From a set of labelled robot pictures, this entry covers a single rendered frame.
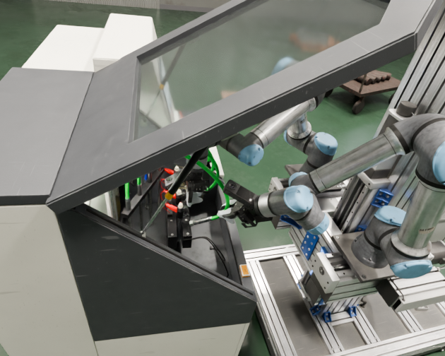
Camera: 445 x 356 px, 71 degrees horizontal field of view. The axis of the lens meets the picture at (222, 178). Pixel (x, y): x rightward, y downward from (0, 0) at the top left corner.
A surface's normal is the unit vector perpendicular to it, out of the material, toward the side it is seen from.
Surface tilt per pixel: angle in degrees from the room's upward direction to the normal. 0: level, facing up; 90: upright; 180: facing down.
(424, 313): 0
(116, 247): 90
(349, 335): 0
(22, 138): 0
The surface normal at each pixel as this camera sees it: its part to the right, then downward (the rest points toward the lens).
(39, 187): 0.12, -0.77
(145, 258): 0.18, 0.64
